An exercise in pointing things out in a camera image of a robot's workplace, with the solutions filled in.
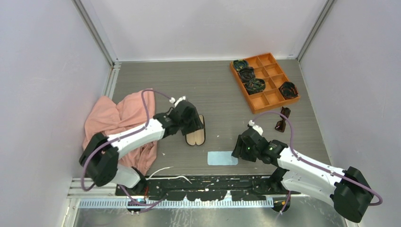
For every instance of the orange compartment tray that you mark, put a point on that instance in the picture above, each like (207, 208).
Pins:
(266, 67)

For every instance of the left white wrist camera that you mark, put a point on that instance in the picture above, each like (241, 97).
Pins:
(175, 102)

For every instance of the rolled dark belt top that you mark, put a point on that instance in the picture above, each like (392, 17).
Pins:
(240, 64)

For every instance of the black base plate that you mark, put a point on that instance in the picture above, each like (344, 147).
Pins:
(205, 188)

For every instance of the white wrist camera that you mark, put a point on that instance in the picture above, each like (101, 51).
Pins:
(175, 102)
(256, 127)

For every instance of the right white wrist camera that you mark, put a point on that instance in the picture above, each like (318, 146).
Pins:
(256, 127)

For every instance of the black glasses case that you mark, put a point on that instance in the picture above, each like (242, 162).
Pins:
(198, 137)

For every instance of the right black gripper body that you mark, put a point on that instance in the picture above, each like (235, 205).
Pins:
(252, 153)

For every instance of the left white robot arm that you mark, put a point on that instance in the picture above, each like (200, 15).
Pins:
(101, 156)

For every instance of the rolled dark belt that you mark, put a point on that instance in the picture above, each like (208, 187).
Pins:
(246, 74)
(254, 86)
(240, 64)
(288, 90)

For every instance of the light blue cleaning cloth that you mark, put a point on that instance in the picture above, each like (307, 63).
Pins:
(221, 158)

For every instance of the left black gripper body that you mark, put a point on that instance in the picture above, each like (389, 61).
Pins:
(192, 120)

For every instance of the slotted cable duct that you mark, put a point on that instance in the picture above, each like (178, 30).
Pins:
(119, 203)

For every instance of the rolled dark belt right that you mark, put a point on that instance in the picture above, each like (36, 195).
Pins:
(288, 90)

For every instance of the brown tortoise sunglasses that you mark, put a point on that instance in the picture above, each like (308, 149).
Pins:
(281, 125)

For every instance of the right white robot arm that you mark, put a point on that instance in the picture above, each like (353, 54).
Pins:
(346, 190)

